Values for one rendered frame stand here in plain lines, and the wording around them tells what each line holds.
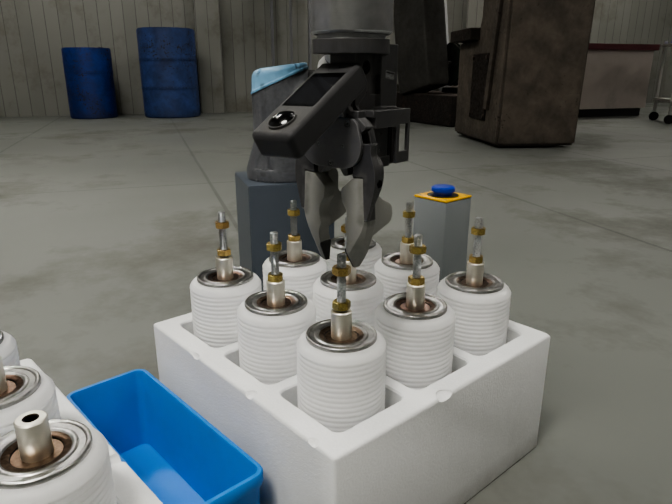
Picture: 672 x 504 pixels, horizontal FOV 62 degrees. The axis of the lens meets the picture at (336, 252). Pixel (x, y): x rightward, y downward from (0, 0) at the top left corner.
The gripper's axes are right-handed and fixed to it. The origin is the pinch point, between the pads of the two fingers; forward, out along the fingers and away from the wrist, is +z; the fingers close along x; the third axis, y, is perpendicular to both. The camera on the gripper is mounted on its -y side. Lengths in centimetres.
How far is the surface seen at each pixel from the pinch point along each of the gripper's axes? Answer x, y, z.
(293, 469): -0.2, -7.0, 21.6
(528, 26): 121, 337, -44
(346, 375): -3.5, -2.5, 11.5
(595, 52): 171, 653, -37
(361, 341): -2.9, 0.7, 9.2
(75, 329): 77, 7, 35
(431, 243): 12.4, 40.5, 11.0
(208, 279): 23.7, 1.9, 9.2
